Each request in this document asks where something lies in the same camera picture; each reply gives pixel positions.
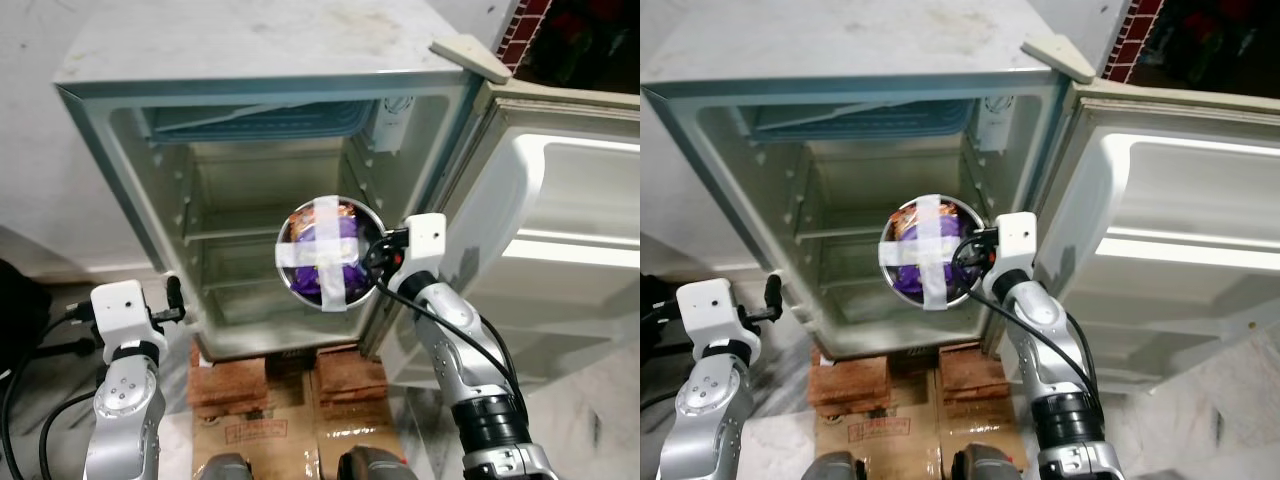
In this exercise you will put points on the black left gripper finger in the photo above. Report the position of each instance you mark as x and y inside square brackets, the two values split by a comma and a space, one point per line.
[174, 292]
[773, 289]

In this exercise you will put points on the steel bowl with white tape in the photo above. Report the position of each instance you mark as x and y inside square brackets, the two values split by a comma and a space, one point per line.
[330, 250]
[930, 250]

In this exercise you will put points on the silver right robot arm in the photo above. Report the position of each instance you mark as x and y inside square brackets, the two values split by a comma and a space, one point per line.
[460, 330]
[1050, 330]

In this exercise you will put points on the white fridge thermostat housing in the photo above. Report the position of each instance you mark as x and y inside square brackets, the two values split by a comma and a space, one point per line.
[995, 123]
[393, 125]

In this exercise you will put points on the fridge door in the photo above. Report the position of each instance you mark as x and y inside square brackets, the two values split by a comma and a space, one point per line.
[570, 200]
[1180, 200]

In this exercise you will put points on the beige fridge hinge cover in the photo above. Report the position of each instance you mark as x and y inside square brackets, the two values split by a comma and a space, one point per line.
[1058, 56]
[470, 57]

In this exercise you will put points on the grey fridge cabinet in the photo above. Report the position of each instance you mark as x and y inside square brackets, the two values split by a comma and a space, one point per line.
[250, 45]
[850, 45]

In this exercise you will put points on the purple snack packet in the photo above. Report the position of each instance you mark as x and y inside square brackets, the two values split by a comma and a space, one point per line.
[910, 275]
[348, 230]

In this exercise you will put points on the robot left leg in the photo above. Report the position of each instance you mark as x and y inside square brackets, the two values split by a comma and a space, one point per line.
[225, 468]
[834, 468]

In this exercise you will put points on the robot leg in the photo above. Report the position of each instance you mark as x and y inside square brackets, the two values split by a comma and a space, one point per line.
[985, 465]
[834, 468]
[225, 468]
[372, 465]

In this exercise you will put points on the flat cardboard sheet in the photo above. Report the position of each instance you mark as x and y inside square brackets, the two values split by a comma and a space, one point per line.
[290, 440]
[900, 440]

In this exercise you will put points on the blue freezer flap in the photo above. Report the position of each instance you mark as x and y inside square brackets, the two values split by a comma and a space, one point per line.
[860, 118]
[260, 120]

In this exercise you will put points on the robot right leg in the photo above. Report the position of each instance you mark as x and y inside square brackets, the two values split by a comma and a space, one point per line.
[985, 465]
[372, 465]

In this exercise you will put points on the red brick column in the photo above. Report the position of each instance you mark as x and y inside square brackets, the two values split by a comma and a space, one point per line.
[530, 35]
[1135, 40]

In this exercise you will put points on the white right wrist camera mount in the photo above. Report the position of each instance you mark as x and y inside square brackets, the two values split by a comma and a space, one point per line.
[425, 242]
[1017, 240]

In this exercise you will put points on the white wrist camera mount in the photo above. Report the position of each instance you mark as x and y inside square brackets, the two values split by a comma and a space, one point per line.
[1017, 240]
[708, 310]
[122, 312]
[425, 242]

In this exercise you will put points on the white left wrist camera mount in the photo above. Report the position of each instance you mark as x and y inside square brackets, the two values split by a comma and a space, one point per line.
[708, 310]
[122, 312]

